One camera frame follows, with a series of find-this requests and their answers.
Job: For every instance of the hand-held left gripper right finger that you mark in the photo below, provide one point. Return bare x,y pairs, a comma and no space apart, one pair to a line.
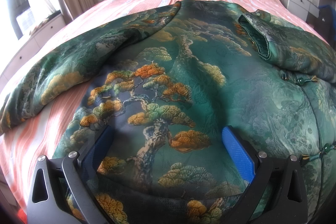
236,150

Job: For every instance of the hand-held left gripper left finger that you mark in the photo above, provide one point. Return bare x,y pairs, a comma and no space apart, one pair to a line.
97,146

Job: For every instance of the green printed padded jacket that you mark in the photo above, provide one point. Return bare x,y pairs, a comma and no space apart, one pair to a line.
183,69

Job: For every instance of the orange fleece blanket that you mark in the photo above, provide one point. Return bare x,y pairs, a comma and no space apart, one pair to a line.
23,216

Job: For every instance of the white window seat cabinet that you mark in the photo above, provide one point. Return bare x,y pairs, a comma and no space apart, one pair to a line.
31,43

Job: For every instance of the striped cushion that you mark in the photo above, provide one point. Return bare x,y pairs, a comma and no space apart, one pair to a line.
39,26

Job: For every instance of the black jacket on chair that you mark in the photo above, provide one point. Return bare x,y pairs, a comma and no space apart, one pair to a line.
328,22

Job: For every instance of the window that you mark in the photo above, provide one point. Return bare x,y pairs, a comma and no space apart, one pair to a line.
15,3

